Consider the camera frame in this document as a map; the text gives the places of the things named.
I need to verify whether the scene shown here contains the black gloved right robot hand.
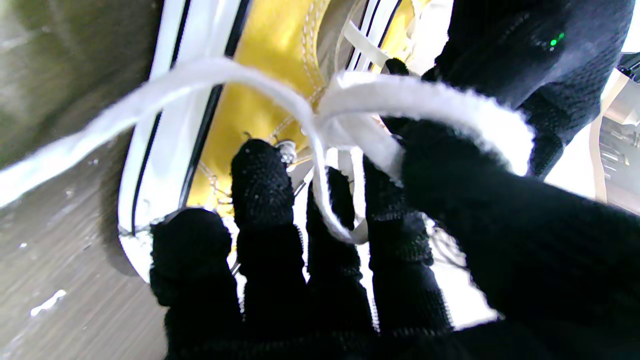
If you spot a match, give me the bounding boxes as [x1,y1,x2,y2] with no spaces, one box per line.
[149,120,640,360]

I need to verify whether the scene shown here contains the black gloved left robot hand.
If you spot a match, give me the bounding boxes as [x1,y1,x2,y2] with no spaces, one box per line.
[382,0,636,178]

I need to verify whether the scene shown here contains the white shoelace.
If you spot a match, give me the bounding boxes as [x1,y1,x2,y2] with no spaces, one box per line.
[0,20,536,246]

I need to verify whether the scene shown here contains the yellow canvas sneaker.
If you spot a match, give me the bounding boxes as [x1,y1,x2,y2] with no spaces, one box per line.
[117,0,453,283]

